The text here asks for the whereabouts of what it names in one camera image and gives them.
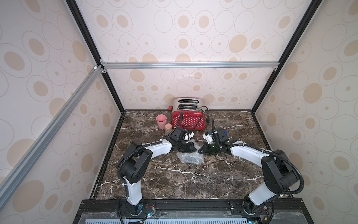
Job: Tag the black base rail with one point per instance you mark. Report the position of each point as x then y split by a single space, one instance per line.
193 211

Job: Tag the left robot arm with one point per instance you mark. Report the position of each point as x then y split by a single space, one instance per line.
134 162

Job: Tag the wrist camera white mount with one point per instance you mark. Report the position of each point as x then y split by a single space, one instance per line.
208 137
188 135

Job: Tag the horizontal aluminium frame bar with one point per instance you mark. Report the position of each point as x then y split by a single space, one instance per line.
189 65

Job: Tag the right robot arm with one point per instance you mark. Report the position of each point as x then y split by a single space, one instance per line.
280 175

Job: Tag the clear bubble wrap sheet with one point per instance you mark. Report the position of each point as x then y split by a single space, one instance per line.
192 158

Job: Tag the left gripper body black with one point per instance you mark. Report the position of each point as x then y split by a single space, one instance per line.
184 147

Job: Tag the red polka dot toaster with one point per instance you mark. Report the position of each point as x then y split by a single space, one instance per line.
188 113

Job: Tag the diagonal aluminium frame bar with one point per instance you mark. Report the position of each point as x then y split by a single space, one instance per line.
26 163

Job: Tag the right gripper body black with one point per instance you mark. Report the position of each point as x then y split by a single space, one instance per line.
206 148

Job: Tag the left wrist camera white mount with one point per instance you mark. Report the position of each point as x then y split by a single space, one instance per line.
188 135

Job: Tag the pink plastic cup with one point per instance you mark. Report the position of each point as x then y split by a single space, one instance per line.
161 121

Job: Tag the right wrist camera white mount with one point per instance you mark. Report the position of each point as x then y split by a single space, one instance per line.
208 137

